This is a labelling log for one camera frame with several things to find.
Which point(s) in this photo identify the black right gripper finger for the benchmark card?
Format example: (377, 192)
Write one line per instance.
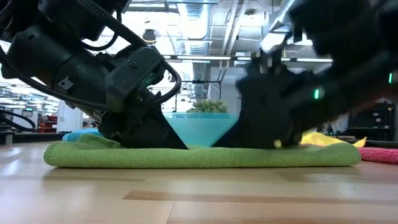
(289, 141)
(242, 137)

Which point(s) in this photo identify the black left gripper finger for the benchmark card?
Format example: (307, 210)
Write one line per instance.
(155, 133)
(112, 130)

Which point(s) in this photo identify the blue microfiber towel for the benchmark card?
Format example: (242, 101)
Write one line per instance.
(81, 134)

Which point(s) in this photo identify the yellow microfiber towel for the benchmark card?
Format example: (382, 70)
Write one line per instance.
(323, 140)

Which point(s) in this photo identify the green microfiber towel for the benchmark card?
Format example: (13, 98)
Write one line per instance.
(202, 157)

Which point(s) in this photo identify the pink microfiber towel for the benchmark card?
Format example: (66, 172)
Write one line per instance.
(379, 155)

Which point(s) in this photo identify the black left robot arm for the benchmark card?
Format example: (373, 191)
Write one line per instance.
(37, 40)

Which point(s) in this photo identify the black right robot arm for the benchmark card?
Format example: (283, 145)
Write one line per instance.
(348, 37)

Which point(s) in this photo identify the teal plastic bin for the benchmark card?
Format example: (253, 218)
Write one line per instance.
(200, 130)

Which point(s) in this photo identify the small green artificial plant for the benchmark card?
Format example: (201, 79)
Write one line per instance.
(208, 106)

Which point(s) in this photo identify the black storage cabinet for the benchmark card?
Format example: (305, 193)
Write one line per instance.
(371, 119)

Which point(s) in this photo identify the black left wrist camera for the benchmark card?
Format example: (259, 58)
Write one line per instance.
(130, 71)

